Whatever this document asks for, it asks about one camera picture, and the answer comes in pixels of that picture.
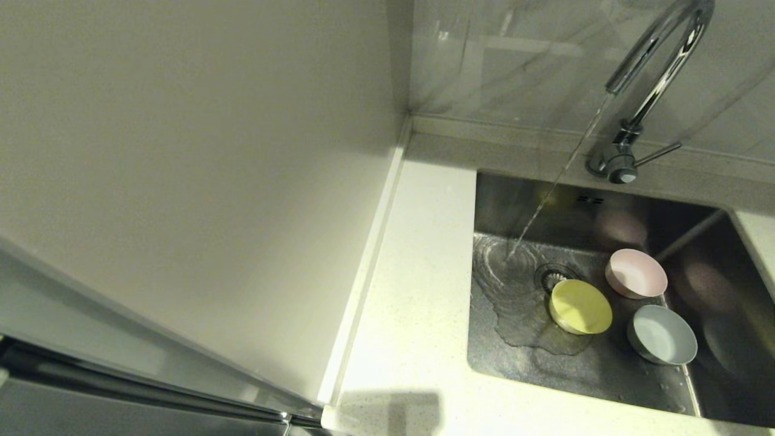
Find chrome gooseneck faucet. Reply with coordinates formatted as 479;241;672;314
586;0;717;185

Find white countertop edge strip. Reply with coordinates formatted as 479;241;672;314
318;118;412;421

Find white tall side panel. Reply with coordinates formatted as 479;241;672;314
0;0;414;405

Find round metal drain strainer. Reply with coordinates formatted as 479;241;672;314
534;263;581;296

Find yellow round bowl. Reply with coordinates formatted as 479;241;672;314
549;279;613;335

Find pink round bowl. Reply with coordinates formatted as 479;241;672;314
605;248;669;300

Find steel refrigerator door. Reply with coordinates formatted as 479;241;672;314
0;239;325;436

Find dark refrigerator handle bar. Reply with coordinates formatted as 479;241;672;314
0;337;325;431

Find stainless steel sink basin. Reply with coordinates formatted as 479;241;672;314
466;170;775;429

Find grey round bowl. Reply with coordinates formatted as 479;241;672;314
627;304;699;366

